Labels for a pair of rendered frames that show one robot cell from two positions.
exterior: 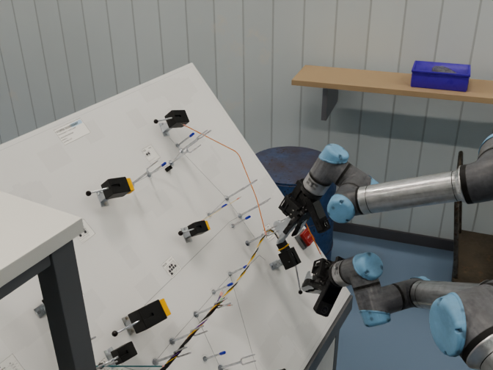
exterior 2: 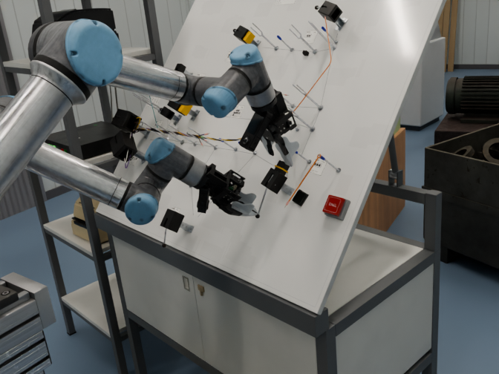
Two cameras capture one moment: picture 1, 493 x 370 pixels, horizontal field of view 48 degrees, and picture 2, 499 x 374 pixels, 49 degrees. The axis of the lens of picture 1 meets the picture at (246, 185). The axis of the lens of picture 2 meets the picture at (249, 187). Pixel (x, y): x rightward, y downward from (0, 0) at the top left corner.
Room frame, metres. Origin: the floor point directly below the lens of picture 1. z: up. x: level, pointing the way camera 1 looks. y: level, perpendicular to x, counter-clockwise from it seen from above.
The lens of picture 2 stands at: (1.90, -1.55, 1.67)
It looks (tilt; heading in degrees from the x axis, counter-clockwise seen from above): 20 degrees down; 109
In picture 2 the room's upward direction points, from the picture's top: 6 degrees counter-clockwise
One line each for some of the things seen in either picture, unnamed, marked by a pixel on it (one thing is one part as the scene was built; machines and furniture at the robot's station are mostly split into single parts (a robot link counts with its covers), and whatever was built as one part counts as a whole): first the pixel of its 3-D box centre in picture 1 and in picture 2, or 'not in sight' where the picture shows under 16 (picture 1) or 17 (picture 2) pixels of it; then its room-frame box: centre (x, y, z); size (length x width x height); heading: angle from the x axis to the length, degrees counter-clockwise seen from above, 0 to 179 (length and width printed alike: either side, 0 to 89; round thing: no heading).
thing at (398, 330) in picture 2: not in sight; (260, 280); (1.29, 0.20, 0.60); 1.17 x 0.58 x 0.40; 151
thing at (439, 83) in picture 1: (440, 75); not in sight; (3.02, -1.08, 1.27); 0.30 x 0.21 x 0.10; 71
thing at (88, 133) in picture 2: not in sight; (88, 139); (0.45, 0.48, 1.09); 0.35 x 0.33 x 0.07; 151
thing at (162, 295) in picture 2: not in sight; (156, 289); (0.91, 0.08, 0.60); 0.55 x 0.02 x 0.39; 151
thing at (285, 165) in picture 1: (290, 222); not in sight; (2.91, -0.26, 0.40); 0.54 x 0.54 x 0.81
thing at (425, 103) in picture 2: not in sight; (405, 64); (1.66, 4.91, 0.68); 0.69 x 0.62 x 1.36; 158
